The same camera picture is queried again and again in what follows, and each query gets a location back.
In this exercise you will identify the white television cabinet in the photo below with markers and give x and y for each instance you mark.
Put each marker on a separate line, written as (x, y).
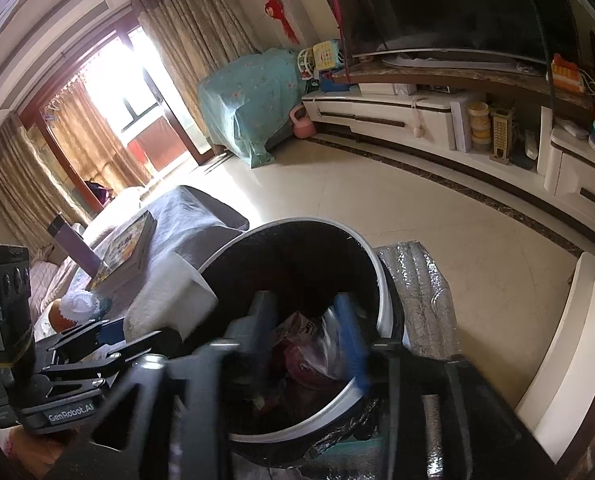
(427, 117)

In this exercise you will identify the stack of books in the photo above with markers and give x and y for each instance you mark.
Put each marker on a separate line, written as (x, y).
(127, 245)

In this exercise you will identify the yellow activity toy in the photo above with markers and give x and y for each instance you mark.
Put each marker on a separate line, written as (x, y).
(327, 53)

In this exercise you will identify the white red printed packet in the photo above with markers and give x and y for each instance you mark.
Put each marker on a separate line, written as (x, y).
(300, 327)

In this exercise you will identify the yellow toy building model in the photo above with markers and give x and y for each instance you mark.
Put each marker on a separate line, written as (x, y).
(501, 137)

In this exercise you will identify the orange toy piano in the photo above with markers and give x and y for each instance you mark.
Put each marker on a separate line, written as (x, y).
(567, 75)

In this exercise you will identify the stacked yellow containers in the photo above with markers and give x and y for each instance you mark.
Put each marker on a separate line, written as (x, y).
(479, 127)

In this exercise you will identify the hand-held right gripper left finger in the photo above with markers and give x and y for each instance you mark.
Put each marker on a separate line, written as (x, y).
(265, 322)

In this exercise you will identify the white tissue paper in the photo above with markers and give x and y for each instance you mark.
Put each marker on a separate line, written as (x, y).
(170, 287)

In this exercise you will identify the purple carton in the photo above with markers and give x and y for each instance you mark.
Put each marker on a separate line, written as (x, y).
(75, 252)

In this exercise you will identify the teal covered furniture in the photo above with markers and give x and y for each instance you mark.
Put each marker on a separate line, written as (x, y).
(252, 100)

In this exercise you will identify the blue toy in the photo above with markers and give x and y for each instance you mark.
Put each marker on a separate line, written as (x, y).
(333, 82)

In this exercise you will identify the silver foil mat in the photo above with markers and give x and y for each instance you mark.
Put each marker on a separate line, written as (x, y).
(417, 290)

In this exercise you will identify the white flat box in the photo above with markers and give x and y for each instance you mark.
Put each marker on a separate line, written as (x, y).
(390, 88)

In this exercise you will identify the lavender table cloth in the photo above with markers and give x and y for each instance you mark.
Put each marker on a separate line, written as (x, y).
(187, 215)

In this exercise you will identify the sheer orange curtain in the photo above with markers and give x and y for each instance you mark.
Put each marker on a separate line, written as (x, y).
(92, 135)

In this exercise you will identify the brown sliding door frame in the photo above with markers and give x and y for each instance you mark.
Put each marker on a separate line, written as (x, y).
(52, 95)

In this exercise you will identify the pink hanging charm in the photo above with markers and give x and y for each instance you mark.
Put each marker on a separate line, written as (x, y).
(418, 127)

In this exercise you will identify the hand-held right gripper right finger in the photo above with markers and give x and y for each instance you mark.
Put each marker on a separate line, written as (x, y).
(351, 347)

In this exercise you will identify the pink red packet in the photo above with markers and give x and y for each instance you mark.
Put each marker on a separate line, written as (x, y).
(302, 367)

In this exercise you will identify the white bin with black liner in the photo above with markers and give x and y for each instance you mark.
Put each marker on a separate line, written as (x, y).
(287, 255)

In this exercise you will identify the black set-top box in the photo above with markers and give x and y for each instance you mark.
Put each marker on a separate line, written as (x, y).
(435, 90)

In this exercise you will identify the pink kettlebell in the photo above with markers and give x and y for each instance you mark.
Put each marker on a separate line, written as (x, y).
(302, 125)

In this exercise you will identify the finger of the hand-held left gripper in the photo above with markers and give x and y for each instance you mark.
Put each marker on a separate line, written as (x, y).
(142, 347)
(111, 331)

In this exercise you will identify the clear plastic wrapper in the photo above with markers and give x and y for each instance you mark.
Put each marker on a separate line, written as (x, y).
(330, 355)

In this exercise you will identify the white cage ball toy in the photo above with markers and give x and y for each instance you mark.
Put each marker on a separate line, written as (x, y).
(306, 64)

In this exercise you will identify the black curved television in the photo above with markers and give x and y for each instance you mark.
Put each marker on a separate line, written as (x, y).
(442, 5)

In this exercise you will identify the beige patterned curtain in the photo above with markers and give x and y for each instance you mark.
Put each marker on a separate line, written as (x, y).
(197, 35)
(22, 185)

